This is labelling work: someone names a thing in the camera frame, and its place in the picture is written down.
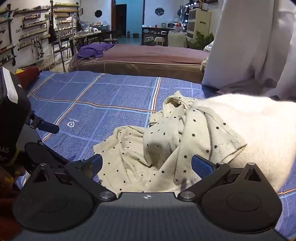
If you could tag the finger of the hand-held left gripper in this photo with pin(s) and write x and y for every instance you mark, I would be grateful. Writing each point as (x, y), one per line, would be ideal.
(46, 127)
(39, 154)

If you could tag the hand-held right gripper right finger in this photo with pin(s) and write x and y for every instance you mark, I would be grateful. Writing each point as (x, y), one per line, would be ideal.
(202, 165)

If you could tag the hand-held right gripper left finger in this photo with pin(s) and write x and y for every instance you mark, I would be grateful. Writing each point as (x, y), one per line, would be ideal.
(92, 164)

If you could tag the cream polka dot shirt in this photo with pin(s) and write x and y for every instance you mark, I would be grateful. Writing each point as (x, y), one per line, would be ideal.
(161, 150)

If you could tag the person's left hand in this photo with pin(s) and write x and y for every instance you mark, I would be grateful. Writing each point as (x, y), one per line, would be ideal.
(11, 172)

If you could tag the red pillow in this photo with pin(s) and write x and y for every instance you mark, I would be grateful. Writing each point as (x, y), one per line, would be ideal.
(29, 76)

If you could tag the white fluffy cloth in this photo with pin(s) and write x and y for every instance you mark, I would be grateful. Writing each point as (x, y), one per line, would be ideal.
(261, 129)

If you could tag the metal folding ladder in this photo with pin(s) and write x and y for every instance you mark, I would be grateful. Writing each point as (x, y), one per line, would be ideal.
(75, 41)

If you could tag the purple blanket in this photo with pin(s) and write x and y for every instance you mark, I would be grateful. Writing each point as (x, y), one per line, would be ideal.
(94, 49)

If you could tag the cluttered work table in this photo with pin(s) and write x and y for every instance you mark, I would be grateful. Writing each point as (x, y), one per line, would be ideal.
(87, 34)

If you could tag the brown mattress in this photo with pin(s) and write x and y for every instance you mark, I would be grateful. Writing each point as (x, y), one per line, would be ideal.
(148, 60)

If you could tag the green potted plant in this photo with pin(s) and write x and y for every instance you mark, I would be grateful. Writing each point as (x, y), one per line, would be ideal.
(201, 41)

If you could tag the cream covered chair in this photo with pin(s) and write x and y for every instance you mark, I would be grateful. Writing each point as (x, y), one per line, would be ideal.
(177, 39)

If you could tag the white hanging cloth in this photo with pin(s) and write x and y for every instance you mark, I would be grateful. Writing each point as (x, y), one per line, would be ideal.
(245, 41)

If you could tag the dark sideboard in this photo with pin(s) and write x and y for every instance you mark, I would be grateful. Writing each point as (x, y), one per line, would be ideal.
(150, 33)

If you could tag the cream drawer cabinet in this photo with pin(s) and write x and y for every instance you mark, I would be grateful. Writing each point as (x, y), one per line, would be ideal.
(198, 23)

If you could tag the wall shelves with small bottles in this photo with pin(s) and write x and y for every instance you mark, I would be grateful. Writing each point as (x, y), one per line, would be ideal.
(30, 25)

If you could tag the black octagon wall decor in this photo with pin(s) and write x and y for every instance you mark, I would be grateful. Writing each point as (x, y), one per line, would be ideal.
(98, 13)

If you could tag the patterned octagon wall decor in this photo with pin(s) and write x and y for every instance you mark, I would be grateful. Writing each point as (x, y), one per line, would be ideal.
(159, 11)

